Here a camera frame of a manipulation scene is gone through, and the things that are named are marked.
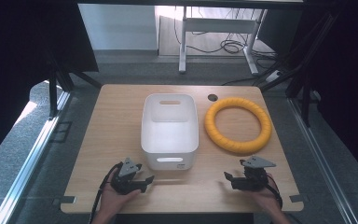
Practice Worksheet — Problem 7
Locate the person's left hand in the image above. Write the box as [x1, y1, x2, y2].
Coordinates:
[100, 180, 143, 217]

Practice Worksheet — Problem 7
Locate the white desk frame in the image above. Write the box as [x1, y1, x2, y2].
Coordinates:
[178, 6, 267, 76]

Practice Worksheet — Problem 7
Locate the aluminium floor rail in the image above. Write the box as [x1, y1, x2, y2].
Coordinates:
[0, 90, 73, 224]
[287, 97, 358, 224]

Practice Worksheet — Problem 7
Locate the white power strip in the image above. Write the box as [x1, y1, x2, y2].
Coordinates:
[265, 69, 283, 84]

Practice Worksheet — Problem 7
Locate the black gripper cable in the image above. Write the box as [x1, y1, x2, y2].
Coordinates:
[88, 161, 123, 224]
[266, 175, 284, 210]

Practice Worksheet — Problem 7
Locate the yellow foam ring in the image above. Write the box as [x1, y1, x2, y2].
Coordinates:
[203, 96, 273, 155]

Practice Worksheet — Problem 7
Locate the black floor cable bundle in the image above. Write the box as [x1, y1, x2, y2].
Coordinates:
[172, 7, 278, 63]

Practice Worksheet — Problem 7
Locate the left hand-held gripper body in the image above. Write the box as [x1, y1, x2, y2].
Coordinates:
[110, 157, 148, 196]

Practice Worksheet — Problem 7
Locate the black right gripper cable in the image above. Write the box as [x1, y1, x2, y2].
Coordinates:
[266, 175, 284, 210]

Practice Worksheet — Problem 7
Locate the black metal stand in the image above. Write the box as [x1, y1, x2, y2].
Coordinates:
[254, 12, 340, 127]
[44, 50, 103, 121]

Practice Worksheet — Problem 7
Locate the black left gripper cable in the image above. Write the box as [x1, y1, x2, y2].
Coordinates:
[88, 161, 123, 224]

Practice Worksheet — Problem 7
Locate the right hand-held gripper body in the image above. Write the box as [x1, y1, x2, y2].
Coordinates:
[231, 155, 277, 191]

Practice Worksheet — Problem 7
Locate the person's right hand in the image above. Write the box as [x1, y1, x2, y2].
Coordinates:
[250, 175, 282, 217]

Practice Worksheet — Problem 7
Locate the white plastic bin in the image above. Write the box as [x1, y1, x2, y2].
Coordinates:
[140, 92, 200, 172]

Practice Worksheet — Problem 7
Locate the dark curtain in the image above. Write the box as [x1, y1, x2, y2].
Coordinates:
[292, 0, 358, 188]
[0, 0, 100, 171]

